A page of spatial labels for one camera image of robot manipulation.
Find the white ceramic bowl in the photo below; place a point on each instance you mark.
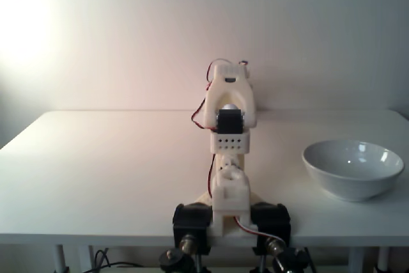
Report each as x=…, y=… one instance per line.
x=351, y=177

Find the black table clamp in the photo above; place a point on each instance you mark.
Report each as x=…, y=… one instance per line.
x=191, y=222
x=271, y=222

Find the white table leg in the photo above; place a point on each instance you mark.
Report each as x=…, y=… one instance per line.
x=384, y=260
x=355, y=260
x=59, y=258
x=83, y=258

